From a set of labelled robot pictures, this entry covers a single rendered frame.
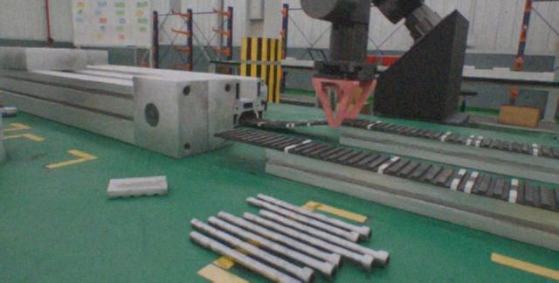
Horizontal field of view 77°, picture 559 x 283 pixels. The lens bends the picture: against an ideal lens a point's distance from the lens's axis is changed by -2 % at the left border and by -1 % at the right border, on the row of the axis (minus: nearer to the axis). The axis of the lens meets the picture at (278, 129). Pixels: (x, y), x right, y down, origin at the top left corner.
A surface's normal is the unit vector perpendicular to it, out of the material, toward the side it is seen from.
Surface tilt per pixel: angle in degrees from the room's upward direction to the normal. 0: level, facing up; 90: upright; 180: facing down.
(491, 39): 90
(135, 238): 0
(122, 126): 90
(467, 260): 0
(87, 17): 90
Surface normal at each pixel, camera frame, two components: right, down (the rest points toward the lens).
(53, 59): 0.82, 0.15
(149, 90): -0.57, 0.14
